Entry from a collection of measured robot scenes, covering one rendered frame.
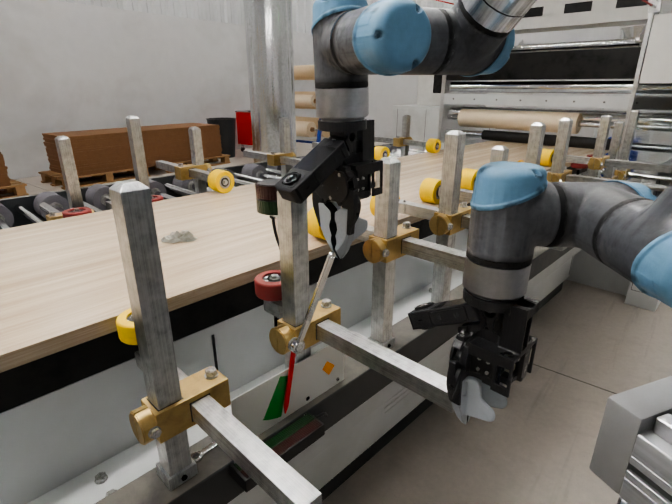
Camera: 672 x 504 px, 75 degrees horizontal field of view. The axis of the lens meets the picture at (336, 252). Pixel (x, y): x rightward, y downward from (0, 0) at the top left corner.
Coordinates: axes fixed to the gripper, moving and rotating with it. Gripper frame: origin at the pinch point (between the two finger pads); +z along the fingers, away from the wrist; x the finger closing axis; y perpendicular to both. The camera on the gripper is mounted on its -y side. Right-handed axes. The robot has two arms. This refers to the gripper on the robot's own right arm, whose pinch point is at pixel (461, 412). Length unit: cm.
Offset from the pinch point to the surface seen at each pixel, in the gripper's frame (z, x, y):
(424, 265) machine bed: 13, 69, -51
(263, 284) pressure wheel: -7.8, -3.6, -41.0
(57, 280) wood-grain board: -7, -30, -73
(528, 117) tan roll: -24, 251, -96
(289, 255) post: -17.4, -5.8, -30.2
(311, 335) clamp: -1.5, -2.8, -28.5
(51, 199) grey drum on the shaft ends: -1, -6, -178
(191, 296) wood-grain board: -6, -14, -50
